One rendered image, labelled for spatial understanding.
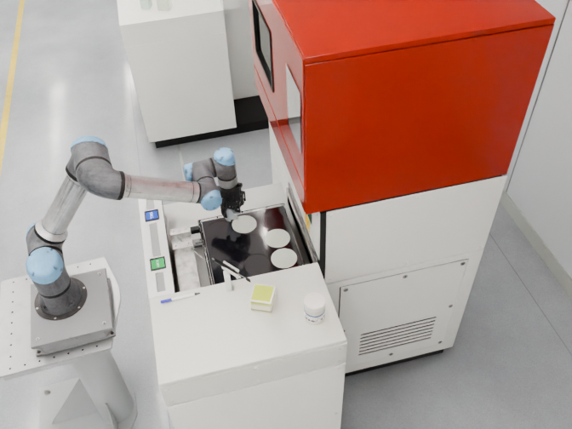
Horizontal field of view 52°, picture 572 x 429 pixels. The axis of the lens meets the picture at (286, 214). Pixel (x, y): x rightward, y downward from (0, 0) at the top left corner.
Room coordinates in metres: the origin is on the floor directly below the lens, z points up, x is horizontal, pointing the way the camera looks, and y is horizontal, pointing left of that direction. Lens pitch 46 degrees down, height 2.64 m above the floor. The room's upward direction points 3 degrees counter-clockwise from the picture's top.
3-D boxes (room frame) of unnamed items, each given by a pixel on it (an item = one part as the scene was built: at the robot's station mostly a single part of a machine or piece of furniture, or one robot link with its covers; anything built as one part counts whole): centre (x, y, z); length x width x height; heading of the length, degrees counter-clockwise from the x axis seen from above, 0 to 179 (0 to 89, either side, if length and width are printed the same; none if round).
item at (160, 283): (1.53, 0.51, 0.89); 0.55 x 0.09 x 0.14; 12
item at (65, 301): (1.32, 0.85, 0.94); 0.15 x 0.15 x 0.10
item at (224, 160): (1.67, 0.22, 1.21); 0.09 x 0.08 x 0.11; 109
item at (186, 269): (1.47, 0.40, 0.87); 0.36 x 0.08 x 0.03; 12
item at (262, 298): (1.20, 0.09, 1.00); 0.07 x 0.07 x 0.07; 77
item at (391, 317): (1.85, -0.37, 0.41); 0.82 x 0.71 x 0.82; 12
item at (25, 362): (1.32, 0.87, 0.75); 0.45 x 0.44 x 0.13; 105
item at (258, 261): (1.55, 0.14, 0.90); 0.34 x 0.34 x 0.01; 12
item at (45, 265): (1.33, 0.85, 1.05); 0.13 x 0.12 x 0.14; 19
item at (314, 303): (1.14, -0.08, 1.01); 0.07 x 0.07 x 0.10
